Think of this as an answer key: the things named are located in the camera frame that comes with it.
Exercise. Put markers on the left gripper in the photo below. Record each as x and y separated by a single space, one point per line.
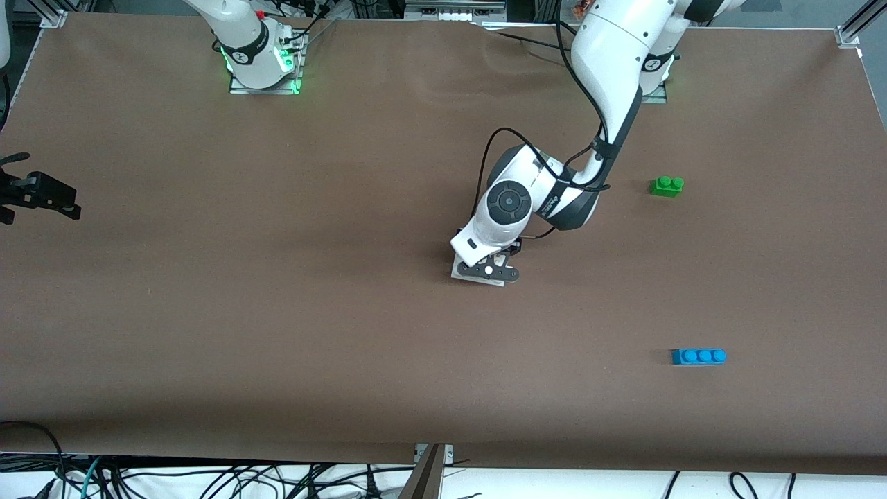
516 248

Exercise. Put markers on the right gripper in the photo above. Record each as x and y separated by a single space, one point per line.
43 190

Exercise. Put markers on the white studded base plate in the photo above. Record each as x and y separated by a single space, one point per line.
457 272

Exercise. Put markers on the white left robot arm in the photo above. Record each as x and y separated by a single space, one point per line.
617 55

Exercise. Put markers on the green two-stud block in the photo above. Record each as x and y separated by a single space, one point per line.
666 186

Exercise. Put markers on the blue three-stud block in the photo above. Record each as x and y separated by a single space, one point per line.
698 356

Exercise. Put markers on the brown table cover sheet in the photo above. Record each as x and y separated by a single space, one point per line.
416 360

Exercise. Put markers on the white power strip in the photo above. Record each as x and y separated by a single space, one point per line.
454 10

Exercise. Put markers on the orange background item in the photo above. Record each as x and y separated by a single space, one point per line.
579 7

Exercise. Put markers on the aluminium frame profile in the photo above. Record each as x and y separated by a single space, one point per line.
55 14
851 36

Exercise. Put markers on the aluminium table edge bracket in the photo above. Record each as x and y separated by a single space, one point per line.
426 471

